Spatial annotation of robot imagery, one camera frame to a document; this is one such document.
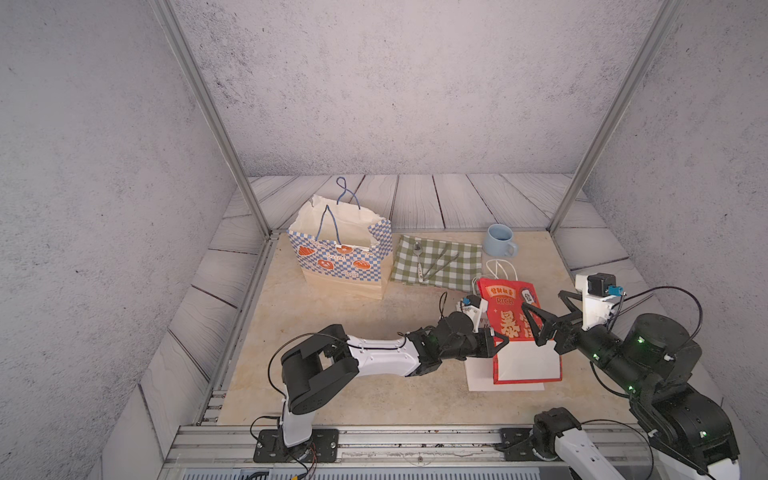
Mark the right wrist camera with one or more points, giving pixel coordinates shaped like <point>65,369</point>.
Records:
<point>601,299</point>

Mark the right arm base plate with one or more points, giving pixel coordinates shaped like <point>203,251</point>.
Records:
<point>516,445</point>

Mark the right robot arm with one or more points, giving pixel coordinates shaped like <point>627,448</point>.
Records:
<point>652,365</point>

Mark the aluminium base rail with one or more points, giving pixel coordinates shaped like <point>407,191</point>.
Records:
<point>408,420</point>

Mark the red paper gift bag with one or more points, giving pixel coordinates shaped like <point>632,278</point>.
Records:
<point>521,361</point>

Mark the white Happy Every Day bag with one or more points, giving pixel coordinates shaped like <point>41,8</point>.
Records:
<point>479,371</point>

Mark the left frame post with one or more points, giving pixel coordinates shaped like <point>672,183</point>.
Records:
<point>173,31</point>

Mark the blue checkered paper bag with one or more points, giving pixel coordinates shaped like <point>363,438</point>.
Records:
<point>343,247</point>

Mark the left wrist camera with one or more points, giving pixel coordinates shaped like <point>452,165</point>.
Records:
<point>475,307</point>

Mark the frame post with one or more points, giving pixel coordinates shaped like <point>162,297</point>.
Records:
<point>173,31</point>
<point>653,41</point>

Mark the green checkered cloth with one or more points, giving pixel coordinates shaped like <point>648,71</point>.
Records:
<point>458,276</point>

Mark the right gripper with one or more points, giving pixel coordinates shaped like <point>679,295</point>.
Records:
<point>570,325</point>

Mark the right frame post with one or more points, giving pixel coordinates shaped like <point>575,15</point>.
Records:
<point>653,41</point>

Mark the metal spoon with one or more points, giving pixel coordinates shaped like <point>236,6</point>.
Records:
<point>418,252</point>

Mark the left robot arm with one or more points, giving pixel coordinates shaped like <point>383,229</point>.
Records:
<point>318,368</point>

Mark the light blue mug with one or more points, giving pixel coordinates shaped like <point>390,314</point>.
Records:
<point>499,241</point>

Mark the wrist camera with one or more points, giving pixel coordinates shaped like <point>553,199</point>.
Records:
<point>601,299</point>
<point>475,307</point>

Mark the metal fork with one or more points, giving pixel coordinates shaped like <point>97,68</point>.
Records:
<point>446,257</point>

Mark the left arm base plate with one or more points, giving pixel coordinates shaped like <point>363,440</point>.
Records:
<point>321,447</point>

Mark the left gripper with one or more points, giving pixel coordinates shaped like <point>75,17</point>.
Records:
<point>484,335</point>

